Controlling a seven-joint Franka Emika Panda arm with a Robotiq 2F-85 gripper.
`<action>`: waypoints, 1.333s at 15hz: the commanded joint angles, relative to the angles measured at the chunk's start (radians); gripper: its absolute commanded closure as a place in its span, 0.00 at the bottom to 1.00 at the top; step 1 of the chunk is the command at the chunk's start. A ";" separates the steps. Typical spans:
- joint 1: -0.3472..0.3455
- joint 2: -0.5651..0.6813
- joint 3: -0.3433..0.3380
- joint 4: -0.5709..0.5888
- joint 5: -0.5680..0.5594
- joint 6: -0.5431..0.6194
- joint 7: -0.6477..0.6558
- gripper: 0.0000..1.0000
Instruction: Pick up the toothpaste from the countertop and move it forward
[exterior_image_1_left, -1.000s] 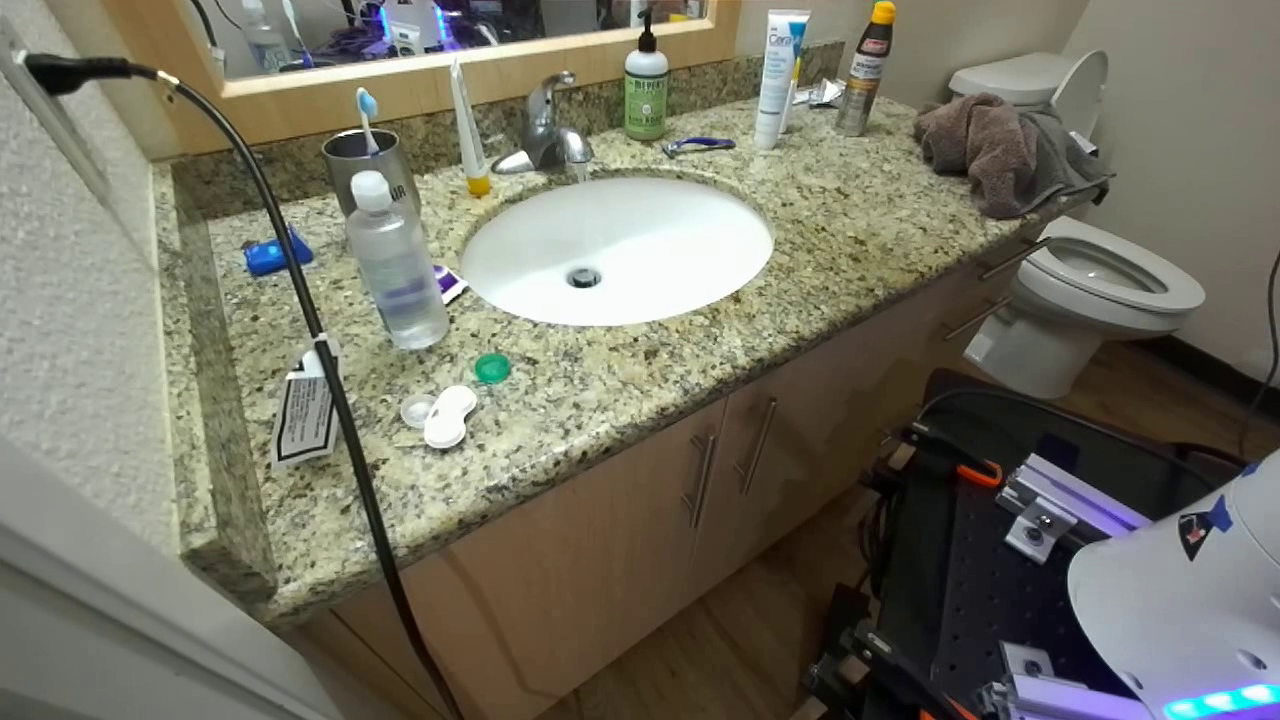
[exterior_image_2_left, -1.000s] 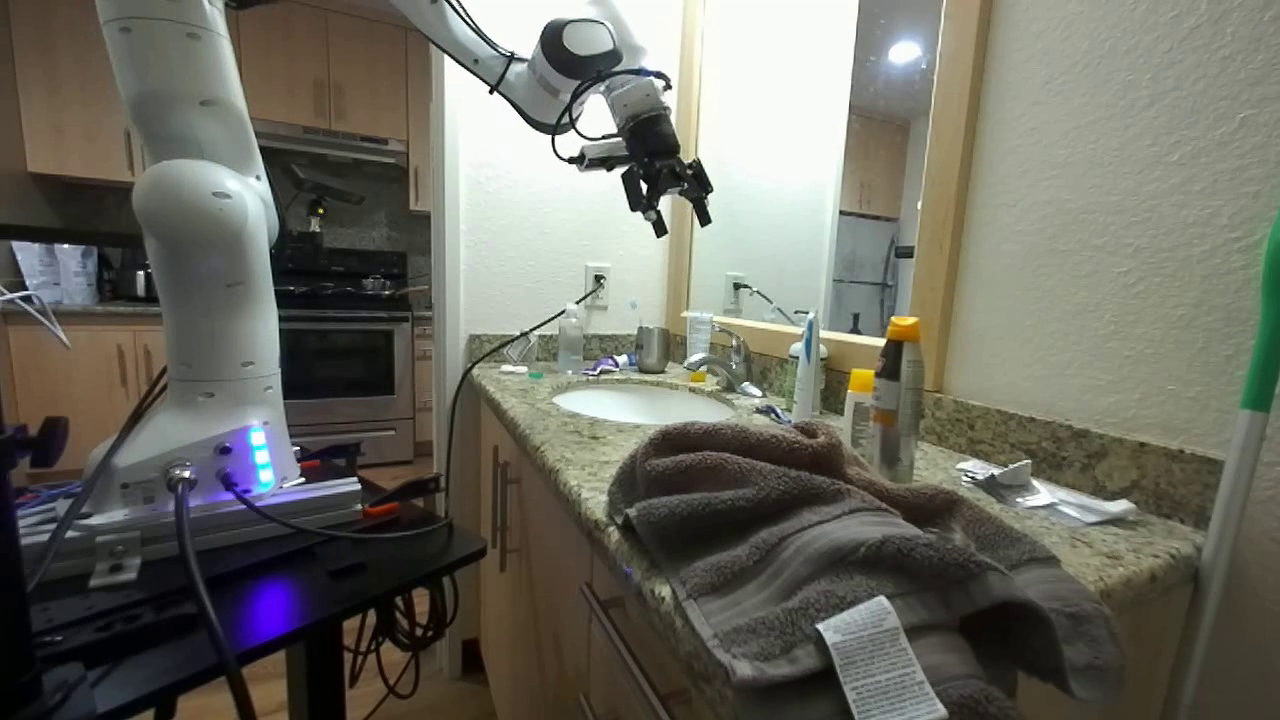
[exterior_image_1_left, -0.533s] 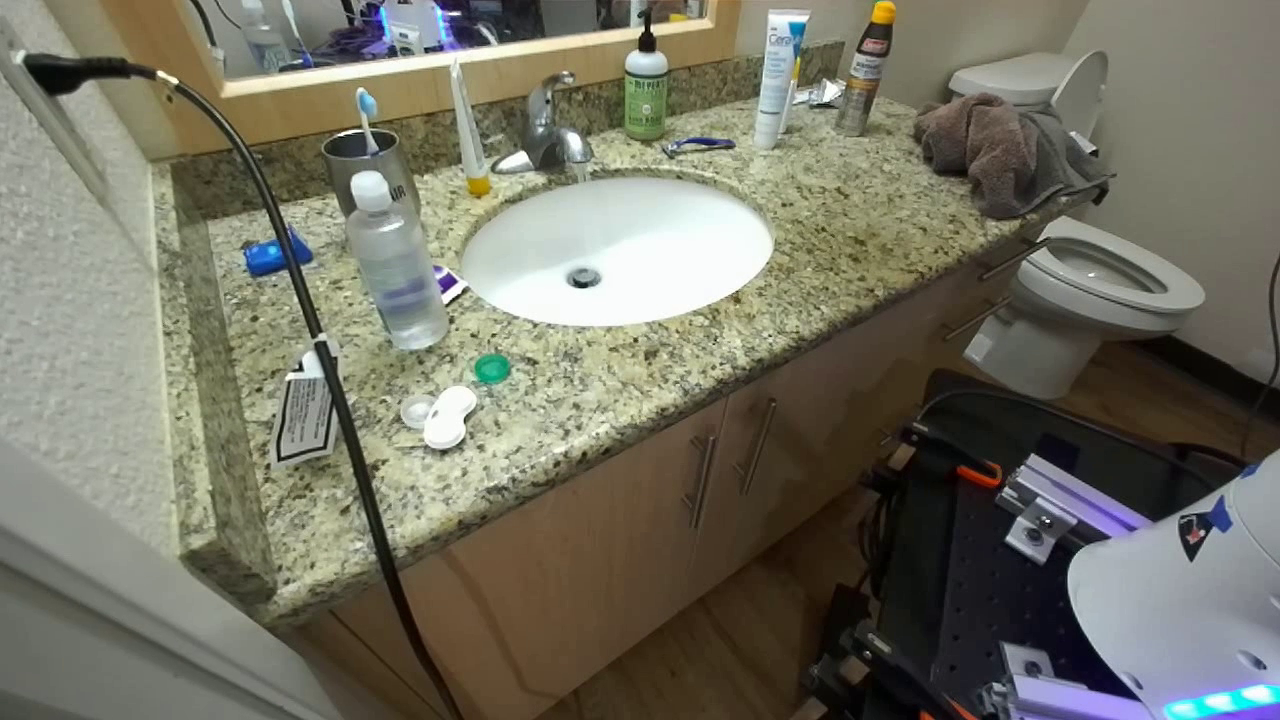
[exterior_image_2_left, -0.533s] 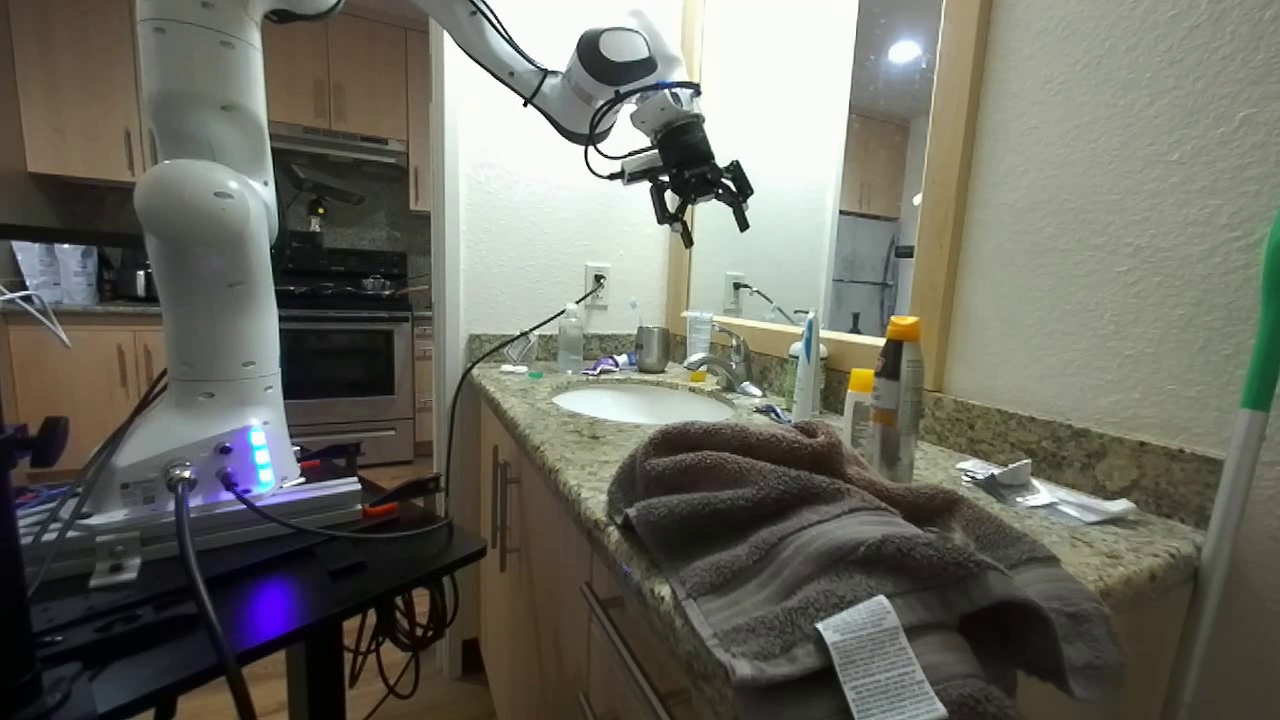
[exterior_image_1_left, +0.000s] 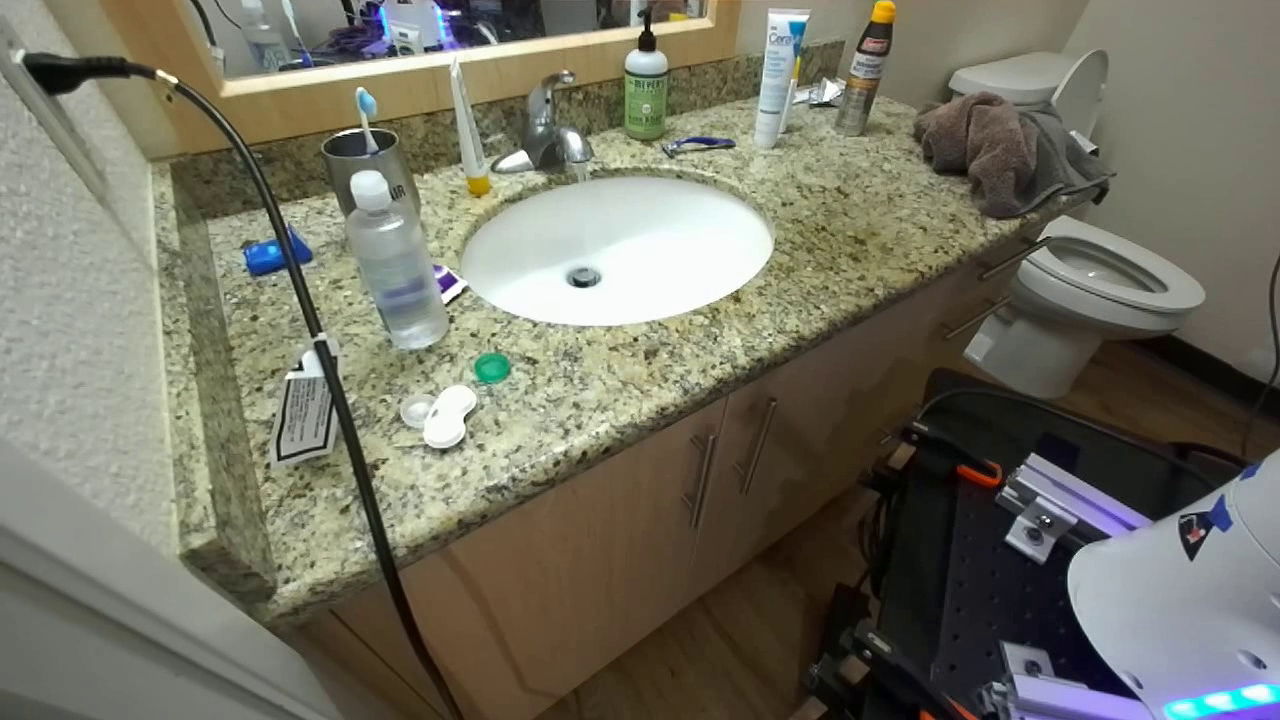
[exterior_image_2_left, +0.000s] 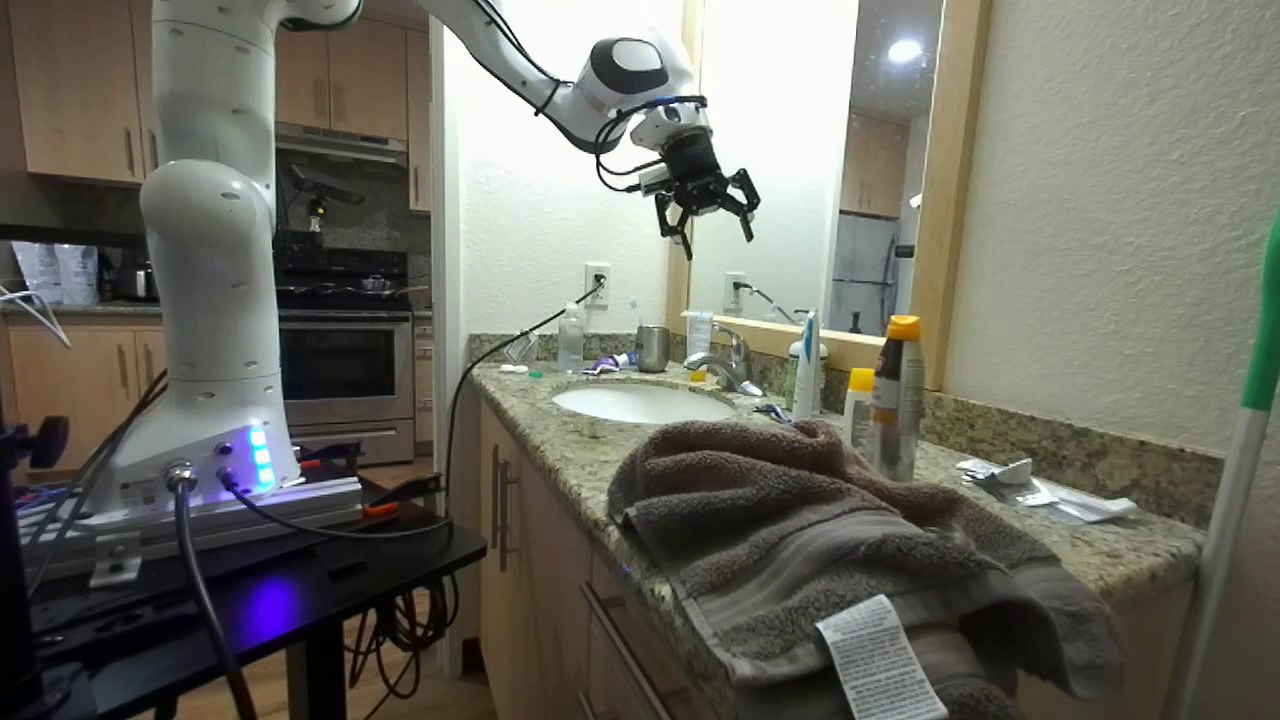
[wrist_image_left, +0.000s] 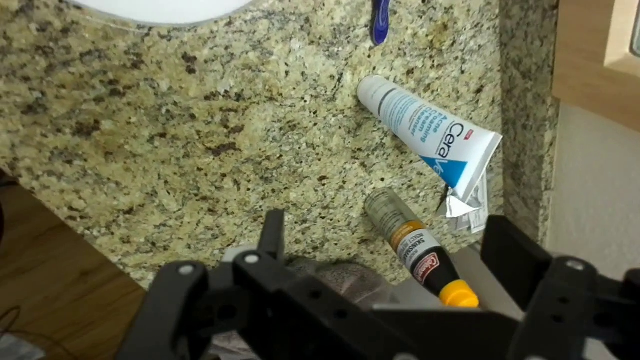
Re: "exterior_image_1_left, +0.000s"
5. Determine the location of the black power cable with plug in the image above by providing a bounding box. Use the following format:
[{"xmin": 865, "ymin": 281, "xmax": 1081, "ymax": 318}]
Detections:
[{"xmin": 16, "ymin": 47, "xmax": 466, "ymax": 720}]

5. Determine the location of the blue razor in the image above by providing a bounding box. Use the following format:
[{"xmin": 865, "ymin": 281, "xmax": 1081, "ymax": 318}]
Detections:
[{"xmin": 662, "ymin": 130, "xmax": 740, "ymax": 164}]

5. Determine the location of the white oval sink basin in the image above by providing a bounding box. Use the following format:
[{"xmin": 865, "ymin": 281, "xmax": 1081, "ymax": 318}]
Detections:
[{"xmin": 455, "ymin": 170, "xmax": 780, "ymax": 332}]

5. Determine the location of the green soap pump bottle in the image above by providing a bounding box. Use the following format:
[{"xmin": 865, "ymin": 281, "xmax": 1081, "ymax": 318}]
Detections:
[{"xmin": 621, "ymin": 7, "xmax": 675, "ymax": 146}]

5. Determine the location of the aluminium extrusion bracket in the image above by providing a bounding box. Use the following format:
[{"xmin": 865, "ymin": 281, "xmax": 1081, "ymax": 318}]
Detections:
[
  {"xmin": 998, "ymin": 641, "xmax": 1142, "ymax": 720},
  {"xmin": 1002, "ymin": 451, "xmax": 1154, "ymax": 565}
]

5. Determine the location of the white door frame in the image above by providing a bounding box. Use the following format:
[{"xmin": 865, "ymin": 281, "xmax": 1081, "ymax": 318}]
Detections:
[{"xmin": 0, "ymin": 434, "xmax": 344, "ymax": 720}]

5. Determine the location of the small purple white packet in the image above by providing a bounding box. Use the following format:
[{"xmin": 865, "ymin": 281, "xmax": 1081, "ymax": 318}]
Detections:
[{"xmin": 433, "ymin": 261, "xmax": 472, "ymax": 308}]

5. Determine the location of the silver foil packet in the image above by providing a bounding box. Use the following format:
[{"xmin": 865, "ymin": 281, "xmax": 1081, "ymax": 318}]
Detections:
[{"xmin": 796, "ymin": 73, "xmax": 847, "ymax": 113}]

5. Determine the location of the wooden framed mirror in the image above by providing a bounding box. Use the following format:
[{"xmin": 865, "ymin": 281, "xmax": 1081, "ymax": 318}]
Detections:
[{"xmin": 95, "ymin": 0, "xmax": 745, "ymax": 150}]

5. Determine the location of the metal cabinet door handle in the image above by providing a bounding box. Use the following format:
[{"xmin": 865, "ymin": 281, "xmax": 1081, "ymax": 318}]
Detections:
[{"xmin": 679, "ymin": 425, "xmax": 726, "ymax": 530}]

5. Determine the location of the white cable warning tag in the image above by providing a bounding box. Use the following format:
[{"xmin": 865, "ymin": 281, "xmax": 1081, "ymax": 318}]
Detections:
[{"xmin": 274, "ymin": 347, "xmax": 341, "ymax": 468}]

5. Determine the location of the clear bottle with white cap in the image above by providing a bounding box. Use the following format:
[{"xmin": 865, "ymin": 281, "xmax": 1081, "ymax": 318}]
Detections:
[{"xmin": 341, "ymin": 169, "xmax": 451, "ymax": 357}]

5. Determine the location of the grey toothbrush cup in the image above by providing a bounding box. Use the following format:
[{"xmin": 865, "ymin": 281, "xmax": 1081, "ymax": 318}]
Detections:
[{"xmin": 315, "ymin": 123, "xmax": 419, "ymax": 222}]

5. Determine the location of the black robot cart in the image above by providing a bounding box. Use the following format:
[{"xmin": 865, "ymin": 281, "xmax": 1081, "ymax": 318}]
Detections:
[{"xmin": 806, "ymin": 367, "xmax": 1253, "ymax": 720}]

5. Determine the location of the small blue plastic item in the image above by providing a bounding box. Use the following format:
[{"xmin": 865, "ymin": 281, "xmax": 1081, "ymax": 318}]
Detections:
[{"xmin": 238, "ymin": 229, "xmax": 322, "ymax": 281}]

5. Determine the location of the chrome sink faucet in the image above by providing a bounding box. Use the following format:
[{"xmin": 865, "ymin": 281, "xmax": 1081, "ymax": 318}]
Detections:
[{"xmin": 491, "ymin": 66, "xmax": 596, "ymax": 174}]

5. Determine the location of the white toilet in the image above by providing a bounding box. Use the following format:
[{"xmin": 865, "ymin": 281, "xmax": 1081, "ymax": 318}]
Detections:
[{"xmin": 949, "ymin": 47, "xmax": 1213, "ymax": 400}]

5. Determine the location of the white blue toothpaste tube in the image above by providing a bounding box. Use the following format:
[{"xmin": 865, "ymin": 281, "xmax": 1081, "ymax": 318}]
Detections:
[{"xmin": 752, "ymin": 7, "xmax": 813, "ymax": 146}]

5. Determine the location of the wooden cabinet door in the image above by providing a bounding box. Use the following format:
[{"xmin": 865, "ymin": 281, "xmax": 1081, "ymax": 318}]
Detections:
[
  {"xmin": 726, "ymin": 250, "xmax": 1034, "ymax": 565},
  {"xmin": 326, "ymin": 383, "xmax": 738, "ymax": 720}
]

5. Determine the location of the brown towel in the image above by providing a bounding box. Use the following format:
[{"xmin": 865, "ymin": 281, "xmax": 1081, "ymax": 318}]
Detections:
[{"xmin": 913, "ymin": 93, "xmax": 1040, "ymax": 222}]

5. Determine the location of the orange black clamp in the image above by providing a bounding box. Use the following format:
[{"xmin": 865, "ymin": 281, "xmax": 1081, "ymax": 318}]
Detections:
[{"xmin": 910, "ymin": 429, "xmax": 1010, "ymax": 494}]

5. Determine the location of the white tube with yellow base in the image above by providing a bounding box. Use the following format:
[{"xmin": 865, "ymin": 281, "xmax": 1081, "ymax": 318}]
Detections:
[{"xmin": 444, "ymin": 56, "xmax": 495, "ymax": 204}]

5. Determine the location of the white blue toothbrush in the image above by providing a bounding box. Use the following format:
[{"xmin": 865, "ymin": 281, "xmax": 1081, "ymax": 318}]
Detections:
[{"xmin": 349, "ymin": 85, "xmax": 383, "ymax": 161}]

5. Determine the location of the white wall outlet plate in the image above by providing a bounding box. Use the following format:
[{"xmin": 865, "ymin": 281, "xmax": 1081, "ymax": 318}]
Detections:
[{"xmin": 0, "ymin": 42, "xmax": 111, "ymax": 206}]

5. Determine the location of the grey cloth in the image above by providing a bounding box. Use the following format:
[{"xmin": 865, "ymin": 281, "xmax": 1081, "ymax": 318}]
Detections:
[{"xmin": 1018, "ymin": 102, "xmax": 1111, "ymax": 212}]

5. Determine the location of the white contact lens case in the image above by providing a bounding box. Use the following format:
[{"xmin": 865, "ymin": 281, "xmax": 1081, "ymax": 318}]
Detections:
[{"xmin": 419, "ymin": 380, "xmax": 482, "ymax": 455}]

